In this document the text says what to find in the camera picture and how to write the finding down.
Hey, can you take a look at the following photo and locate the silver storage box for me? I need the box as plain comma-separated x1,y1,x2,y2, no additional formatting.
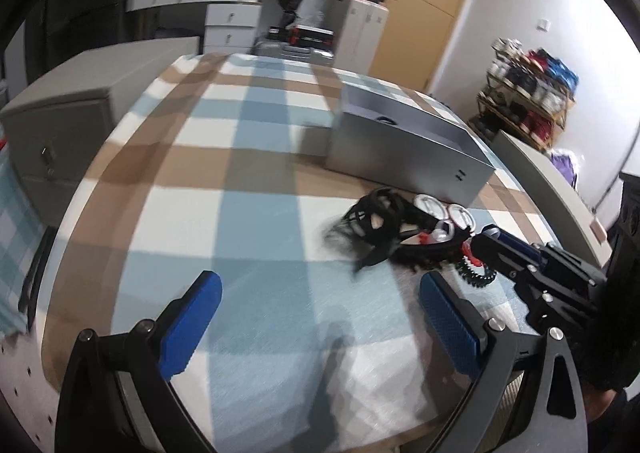
325,83,496,209

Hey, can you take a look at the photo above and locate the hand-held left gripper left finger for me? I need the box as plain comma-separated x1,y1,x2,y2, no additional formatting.
55,270,223,453

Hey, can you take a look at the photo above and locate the silver suitcase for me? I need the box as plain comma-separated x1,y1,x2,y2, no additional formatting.
252,40,336,66

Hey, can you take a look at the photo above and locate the purple cloth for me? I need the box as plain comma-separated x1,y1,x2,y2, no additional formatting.
550,148,583,189

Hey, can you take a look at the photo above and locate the person's right forearm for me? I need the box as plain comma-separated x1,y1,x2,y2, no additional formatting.
582,373,640,453

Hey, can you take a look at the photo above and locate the shoe rack with shoes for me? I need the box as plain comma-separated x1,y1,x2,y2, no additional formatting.
470,37,581,151

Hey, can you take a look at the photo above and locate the black beaded bracelet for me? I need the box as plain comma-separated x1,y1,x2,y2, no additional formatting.
452,253,498,287

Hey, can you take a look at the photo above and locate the black and red box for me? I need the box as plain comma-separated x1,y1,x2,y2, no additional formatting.
270,24,335,48

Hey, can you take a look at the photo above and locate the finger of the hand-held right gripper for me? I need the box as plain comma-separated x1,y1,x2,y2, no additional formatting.
470,233,538,286
480,227,548,264

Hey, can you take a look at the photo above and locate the plaid blanket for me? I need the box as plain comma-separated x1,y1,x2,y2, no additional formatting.
30,53,566,453

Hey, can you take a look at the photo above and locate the white suitcase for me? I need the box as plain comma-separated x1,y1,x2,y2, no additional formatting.
332,0,390,75

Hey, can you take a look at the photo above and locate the white drawer cabinet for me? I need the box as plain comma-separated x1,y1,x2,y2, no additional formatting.
202,3,261,56

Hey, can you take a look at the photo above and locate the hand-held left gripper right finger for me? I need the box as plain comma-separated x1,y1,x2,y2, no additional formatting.
419,270,590,453

